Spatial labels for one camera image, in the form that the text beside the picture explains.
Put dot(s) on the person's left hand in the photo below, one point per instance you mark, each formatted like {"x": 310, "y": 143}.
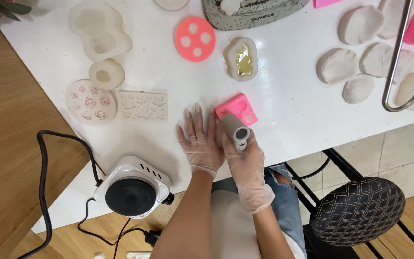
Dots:
{"x": 201, "y": 151}

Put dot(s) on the person's right hand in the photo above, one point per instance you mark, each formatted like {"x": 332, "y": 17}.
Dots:
{"x": 248, "y": 169}

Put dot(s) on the grey handheld heat tool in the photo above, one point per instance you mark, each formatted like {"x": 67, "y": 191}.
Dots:
{"x": 235, "y": 130}

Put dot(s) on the blue ripped jeans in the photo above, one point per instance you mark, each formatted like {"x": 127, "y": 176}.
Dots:
{"x": 286, "y": 208}

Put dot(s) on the white apron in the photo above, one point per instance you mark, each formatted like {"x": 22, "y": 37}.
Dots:
{"x": 232, "y": 223}

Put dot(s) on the pink square silicone mould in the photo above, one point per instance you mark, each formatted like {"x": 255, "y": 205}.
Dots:
{"x": 241, "y": 106}

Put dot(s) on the rectangular white leaf mould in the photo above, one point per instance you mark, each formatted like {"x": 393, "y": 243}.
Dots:
{"x": 143, "y": 106}

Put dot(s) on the white electric hot plate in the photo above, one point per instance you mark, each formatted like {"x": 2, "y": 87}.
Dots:
{"x": 131, "y": 190}

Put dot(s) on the translucent mould with gold filling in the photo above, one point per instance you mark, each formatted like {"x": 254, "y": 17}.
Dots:
{"x": 241, "y": 59}

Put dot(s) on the pink round flower mould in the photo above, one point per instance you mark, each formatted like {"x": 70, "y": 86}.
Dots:
{"x": 195, "y": 39}

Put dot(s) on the black quilted stool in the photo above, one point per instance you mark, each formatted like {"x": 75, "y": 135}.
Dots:
{"x": 358, "y": 212}

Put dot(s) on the round white rose mould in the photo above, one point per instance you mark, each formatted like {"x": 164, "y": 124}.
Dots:
{"x": 90, "y": 102}

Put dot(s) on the white socket strip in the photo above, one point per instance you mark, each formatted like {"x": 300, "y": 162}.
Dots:
{"x": 138, "y": 255}

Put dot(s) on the small round white mould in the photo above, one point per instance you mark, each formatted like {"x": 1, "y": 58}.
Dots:
{"x": 106, "y": 74}

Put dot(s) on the group of white petal moulds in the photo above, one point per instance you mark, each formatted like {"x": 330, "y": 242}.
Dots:
{"x": 338, "y": 66}

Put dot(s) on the small white object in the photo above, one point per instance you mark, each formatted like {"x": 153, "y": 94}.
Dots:
{"x": 99, "y": 255}

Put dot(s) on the white moulded piece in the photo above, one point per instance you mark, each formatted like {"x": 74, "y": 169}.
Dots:
{"x": 231, "y": 6}

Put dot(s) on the grey speckled case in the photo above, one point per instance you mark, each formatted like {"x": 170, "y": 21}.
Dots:
{"x": 264, "y": 14}

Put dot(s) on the large translucent white mould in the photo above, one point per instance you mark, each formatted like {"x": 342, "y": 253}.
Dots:
{"x": 99, "y": 28}

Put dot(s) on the bent metal tube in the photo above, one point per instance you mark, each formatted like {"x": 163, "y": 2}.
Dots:
{"x": 395, "y": 64}

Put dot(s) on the flat pink mould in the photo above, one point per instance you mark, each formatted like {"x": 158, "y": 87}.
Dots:
{"x": 325, "y": 3}

